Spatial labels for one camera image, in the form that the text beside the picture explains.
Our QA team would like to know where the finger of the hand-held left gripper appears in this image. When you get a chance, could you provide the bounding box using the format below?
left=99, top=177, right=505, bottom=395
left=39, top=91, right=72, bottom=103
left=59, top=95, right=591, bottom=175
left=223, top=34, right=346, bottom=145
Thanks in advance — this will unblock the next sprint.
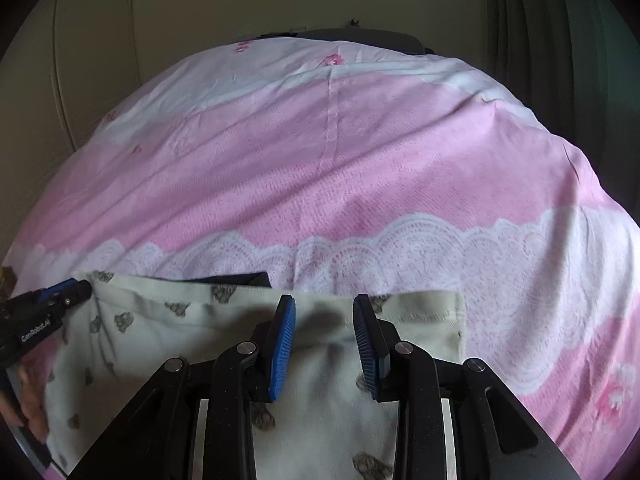
left=35, top=279, right=93, bottom=312

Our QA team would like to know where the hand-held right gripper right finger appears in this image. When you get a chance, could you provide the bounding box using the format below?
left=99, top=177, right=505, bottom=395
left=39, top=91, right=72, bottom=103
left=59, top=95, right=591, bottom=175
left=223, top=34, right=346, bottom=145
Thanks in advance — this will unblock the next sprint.
left=352, top=294, right=583, bottom=480

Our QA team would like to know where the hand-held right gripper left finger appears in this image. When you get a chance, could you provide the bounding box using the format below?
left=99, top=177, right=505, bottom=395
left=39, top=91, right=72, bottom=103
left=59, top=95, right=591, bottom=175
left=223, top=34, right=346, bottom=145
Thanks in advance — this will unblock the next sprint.
left=67, top=294, right=297, bottom=480

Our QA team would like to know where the white bear print polo shirt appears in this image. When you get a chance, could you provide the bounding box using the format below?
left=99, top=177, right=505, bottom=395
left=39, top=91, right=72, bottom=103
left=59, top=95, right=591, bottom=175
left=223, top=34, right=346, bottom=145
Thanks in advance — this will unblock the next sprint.
left=45, top=271, right=467, bottom=480

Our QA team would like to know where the person's left hand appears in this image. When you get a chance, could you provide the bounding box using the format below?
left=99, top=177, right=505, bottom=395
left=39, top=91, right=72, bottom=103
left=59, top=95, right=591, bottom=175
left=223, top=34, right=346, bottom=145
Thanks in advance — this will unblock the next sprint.
left=0, top=359, right=51, bottom=446

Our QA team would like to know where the brown plaid folded cloth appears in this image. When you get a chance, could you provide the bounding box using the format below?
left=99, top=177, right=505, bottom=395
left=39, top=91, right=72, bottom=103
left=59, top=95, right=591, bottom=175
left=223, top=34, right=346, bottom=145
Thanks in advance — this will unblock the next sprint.
left=0, top=266, right=19, bottom=300

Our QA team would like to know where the pink floral blanket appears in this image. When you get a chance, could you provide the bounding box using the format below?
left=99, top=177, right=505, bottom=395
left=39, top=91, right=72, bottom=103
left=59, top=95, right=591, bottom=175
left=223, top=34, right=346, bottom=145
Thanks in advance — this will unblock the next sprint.
left=0, top=37, right=640, bottom=480

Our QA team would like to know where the white wardrobe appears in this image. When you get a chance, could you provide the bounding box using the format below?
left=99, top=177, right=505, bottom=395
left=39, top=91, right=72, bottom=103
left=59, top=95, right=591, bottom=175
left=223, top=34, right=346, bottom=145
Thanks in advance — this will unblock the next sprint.
left=0, top=0, right=151, bottom=171

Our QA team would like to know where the grey bed headboard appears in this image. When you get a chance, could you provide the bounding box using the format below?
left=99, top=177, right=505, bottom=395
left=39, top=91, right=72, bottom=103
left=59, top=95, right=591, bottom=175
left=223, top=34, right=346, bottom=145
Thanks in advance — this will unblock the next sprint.
left=255, top=27, right=435, bottom=56

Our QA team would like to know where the grey green curtain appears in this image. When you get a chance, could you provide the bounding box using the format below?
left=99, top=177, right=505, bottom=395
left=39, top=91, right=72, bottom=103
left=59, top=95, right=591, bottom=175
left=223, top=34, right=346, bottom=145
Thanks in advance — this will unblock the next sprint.
left=484, top=0, right=640, bottom=176

